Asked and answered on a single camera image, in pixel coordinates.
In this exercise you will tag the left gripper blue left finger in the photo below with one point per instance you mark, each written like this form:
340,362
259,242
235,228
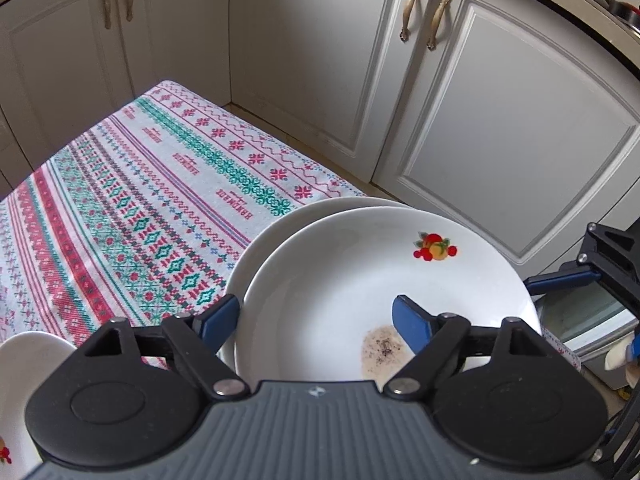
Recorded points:
218,323

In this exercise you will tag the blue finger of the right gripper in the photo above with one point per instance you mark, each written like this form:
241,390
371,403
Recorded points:
560,280

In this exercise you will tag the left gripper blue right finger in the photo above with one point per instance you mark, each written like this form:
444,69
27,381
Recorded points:
415,326

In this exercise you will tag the large white plate with stain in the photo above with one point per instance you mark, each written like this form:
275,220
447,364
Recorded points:
443,267

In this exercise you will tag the patterned tablecloth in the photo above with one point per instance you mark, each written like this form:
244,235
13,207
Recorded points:
146,214

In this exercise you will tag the white lower cabinets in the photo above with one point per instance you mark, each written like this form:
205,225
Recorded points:
517,118

